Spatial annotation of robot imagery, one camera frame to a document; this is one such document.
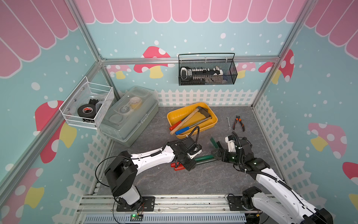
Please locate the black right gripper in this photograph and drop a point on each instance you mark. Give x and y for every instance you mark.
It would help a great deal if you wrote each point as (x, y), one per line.
(223, 155)

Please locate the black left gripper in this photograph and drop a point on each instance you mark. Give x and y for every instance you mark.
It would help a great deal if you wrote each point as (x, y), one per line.
(190, 165)

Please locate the green handled small hoe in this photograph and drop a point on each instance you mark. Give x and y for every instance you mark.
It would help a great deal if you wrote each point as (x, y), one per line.
(205, 158)

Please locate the wooden handled small hoe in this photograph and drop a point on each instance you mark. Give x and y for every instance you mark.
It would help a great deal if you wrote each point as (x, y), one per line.
(199, 109)

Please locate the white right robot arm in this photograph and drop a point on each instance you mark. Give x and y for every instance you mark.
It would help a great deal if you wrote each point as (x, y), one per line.
(287, 207)

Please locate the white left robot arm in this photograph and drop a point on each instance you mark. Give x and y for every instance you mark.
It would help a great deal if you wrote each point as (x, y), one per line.
(121, 173)

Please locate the translucent green storage box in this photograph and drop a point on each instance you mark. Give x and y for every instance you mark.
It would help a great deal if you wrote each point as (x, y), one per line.
(125, 121)

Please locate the small steel wrench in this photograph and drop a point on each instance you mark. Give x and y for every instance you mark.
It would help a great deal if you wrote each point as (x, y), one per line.
(229, 124)

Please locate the yellow plastic tray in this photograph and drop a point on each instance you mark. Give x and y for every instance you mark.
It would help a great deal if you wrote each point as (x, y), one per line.
(180, 114)

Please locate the orange black pliers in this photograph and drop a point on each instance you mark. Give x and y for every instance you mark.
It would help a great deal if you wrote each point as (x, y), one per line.
(239, 120)

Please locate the white socket set holder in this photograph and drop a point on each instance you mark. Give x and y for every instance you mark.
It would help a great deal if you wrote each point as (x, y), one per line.
(200, 74)

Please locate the black tape roll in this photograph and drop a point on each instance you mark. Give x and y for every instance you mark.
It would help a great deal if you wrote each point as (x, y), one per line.
(87, 111)

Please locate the black wire mesh basket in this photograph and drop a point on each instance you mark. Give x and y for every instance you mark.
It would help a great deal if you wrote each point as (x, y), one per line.
(224, 61)

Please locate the clear acrylic wall bin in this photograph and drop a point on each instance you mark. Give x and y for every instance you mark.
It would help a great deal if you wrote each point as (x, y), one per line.
(87, 93)

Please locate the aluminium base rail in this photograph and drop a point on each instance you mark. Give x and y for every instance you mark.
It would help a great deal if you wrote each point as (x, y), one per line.
(168, 209)

